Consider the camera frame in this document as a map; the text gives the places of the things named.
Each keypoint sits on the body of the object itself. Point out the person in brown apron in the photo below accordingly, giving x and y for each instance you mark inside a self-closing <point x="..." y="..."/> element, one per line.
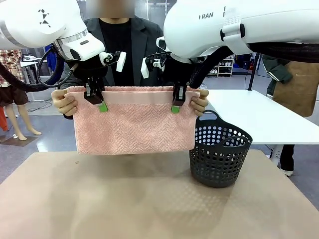
<point x="294" y="87"/>

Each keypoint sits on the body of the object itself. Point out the person's left hand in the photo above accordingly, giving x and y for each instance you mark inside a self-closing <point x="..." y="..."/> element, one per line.
<point x="200" y="103"/>

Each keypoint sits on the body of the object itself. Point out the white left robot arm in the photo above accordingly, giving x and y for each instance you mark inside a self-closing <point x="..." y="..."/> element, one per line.
<point x="30" y="20"/>

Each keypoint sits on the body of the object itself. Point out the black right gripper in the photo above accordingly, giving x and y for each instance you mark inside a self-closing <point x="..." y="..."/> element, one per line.
<point x="182" y="72"/>

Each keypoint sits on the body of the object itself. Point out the white table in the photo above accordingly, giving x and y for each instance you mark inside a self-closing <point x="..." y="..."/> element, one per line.
<point x="249" y="117"/>

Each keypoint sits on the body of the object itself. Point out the dark grey perforated plastic basket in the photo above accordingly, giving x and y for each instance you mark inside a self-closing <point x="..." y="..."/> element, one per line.
<point x="216" y="171"/>

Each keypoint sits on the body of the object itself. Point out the orange garment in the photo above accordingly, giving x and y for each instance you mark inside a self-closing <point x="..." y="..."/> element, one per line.
<point x="3" y="119"/>

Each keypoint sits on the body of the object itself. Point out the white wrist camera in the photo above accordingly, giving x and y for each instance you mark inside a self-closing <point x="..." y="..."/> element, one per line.
<point x="120" y="61"/>
<point x="145" y="71"/>

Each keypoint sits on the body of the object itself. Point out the person's right hand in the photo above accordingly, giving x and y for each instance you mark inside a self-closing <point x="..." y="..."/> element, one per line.
<point x="63" y="103"/>

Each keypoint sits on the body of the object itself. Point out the blue hanging garment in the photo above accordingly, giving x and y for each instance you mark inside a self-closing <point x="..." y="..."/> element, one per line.
<point x="51" y="64"/>

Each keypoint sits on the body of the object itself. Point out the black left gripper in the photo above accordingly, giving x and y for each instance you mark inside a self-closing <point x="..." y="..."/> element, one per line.
<point x="91" y="72"/>

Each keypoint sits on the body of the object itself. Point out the mannequin in plaid shirt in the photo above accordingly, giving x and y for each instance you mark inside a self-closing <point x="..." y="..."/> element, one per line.
<point x="12" y="94"/>

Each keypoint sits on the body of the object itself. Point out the white background desk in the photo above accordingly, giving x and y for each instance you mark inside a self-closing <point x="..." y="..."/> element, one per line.
<point x="30" y="63"/>

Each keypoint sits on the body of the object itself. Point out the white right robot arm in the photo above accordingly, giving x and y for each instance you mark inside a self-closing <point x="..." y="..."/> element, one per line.
<point x="249" y="25"/>

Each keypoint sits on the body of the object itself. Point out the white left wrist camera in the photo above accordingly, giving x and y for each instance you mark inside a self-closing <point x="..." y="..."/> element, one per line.
<point x="120" y="61"/>

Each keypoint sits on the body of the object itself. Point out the white shelf with shoes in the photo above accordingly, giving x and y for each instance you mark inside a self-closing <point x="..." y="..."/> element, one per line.
<point x="224" y="66"/>

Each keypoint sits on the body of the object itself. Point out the pink textured towel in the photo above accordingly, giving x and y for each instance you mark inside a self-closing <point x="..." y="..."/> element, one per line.
<point x="134" y="129"/>

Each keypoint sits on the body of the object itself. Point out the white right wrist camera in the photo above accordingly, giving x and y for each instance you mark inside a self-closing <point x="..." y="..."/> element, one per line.
<point x="145" y="71"/>

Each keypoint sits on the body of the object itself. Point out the brown mannequin base plate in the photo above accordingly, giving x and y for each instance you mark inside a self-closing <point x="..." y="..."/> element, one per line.
<point x="17" y="141"/>

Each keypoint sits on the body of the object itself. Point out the person in dark grey blazer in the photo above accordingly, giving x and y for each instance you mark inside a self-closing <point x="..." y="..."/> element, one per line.
<point x="119" y="49"/>

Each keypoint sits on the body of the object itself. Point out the black stand pole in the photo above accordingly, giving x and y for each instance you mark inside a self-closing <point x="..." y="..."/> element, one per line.
<point x="253" y="74"/>

